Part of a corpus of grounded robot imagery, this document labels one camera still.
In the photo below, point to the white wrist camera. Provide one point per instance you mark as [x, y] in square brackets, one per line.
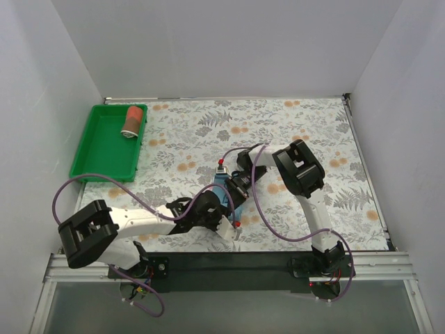
[221, 168]
[227, 231]

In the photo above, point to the green plastic tray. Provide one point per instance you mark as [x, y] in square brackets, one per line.
[103, 149]

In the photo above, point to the blue towel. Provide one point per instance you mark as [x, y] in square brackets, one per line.
[224, 198]

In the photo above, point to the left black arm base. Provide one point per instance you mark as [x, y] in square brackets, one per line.
[153, 267]

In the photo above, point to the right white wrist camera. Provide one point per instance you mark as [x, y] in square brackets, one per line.
[221, 168]

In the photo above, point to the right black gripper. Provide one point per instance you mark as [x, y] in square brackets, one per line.
[238, 189]

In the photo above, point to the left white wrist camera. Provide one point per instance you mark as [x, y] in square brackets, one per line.
[227, 231]

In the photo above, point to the floral table mat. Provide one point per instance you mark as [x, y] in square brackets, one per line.
[184, 140]

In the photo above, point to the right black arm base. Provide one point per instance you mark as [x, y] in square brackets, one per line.
[306, 265]

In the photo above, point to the orange brown bear towel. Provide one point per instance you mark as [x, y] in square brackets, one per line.
[133, 121]

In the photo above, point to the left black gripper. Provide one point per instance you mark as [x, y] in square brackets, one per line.
[215, 218]

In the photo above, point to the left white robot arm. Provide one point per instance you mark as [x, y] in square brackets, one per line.
[99, 233]

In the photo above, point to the aluminium frame rail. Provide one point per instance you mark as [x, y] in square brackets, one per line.
[254, 271]

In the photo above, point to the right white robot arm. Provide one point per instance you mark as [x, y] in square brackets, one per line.
[302, 175]

